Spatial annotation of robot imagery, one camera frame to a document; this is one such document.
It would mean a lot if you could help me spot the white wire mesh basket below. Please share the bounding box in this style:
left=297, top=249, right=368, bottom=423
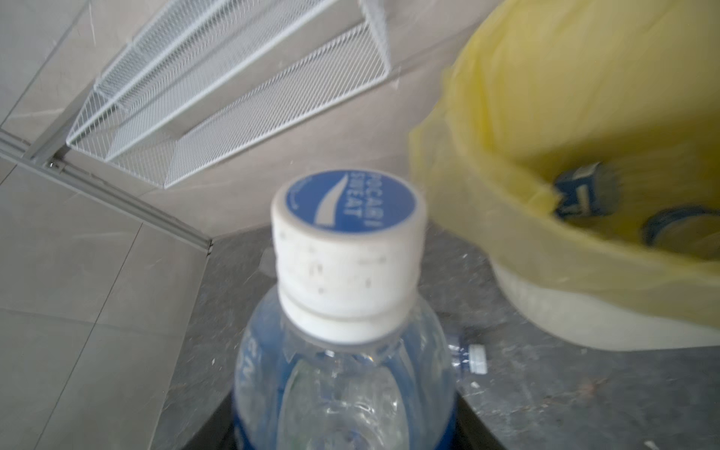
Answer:
left=67, top=1, right=392, bottom=189

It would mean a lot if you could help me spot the clear bottle white cap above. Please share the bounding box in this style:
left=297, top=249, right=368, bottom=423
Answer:
left=447, top=336, right=489, bottom=376

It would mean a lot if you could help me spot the white plastic waste bin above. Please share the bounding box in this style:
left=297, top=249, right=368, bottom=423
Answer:
left=489, top=261, right=719, bottom=352

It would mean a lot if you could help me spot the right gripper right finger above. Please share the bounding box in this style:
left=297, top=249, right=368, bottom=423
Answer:
left=452, top=393, right=506, bottom=450

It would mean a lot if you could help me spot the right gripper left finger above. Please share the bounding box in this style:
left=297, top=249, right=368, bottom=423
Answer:
left=182, top=393, right=236, bottom=450

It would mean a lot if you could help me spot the Pocari blue label bottle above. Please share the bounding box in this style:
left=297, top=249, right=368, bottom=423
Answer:
left=232, top=169, right=457, bottom=449

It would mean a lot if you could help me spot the yellow bin liner bag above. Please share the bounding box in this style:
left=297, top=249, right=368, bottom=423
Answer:
left=409, top=1, right=719, bottom=327

